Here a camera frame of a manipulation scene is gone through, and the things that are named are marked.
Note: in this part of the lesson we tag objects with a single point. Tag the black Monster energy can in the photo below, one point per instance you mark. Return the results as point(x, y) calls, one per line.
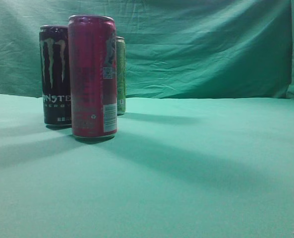
point(54, 53)

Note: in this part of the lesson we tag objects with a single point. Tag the pink energy drink can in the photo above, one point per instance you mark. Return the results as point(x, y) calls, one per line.
point(93, 78)

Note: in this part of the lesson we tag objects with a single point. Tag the light green drink can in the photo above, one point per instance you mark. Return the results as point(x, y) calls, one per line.
point(121, 76)

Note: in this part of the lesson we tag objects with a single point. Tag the green backdrop cloth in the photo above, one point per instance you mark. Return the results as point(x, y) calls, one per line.
point(174, 48)

